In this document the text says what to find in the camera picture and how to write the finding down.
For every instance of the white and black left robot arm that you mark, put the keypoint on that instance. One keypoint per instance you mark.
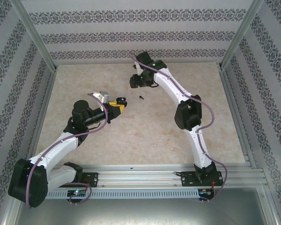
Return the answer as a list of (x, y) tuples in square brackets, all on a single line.
[(56, 147)]

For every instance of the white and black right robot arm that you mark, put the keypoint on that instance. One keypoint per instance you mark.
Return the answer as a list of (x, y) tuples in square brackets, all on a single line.
[(168, 82)]

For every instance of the left circuit board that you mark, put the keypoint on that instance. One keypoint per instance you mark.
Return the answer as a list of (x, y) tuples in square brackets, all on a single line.
[(77, 192)]

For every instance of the circuit board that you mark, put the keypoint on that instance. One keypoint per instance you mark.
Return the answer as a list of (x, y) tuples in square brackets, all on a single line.
[(77, 192), (204, 192)]

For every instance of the grey metal sheet panel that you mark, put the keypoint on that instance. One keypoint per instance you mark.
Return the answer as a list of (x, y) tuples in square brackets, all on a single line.
[(140, 211)]

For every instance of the right circuit board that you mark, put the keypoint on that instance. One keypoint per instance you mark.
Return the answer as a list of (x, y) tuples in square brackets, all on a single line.
[(204, 192)]

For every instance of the aluminium side rail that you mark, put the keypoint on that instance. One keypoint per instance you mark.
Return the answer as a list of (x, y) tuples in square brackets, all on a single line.
[(43, 117), (236, 117)]

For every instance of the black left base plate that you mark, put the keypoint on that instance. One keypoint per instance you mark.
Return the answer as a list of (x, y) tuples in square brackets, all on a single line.
[(93, 179)]

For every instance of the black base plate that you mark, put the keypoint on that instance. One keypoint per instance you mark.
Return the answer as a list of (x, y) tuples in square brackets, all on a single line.
[(93, 179), (189, 179)]

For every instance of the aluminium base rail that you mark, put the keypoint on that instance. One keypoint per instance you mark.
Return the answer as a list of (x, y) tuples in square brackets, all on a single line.
[(140, 177)]

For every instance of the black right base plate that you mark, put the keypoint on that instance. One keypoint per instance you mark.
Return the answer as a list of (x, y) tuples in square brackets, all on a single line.
[(189, 179)]

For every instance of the aluminium frame post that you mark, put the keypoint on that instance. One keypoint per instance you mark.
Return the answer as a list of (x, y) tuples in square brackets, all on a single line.
[(32, 30), (243, 30)]

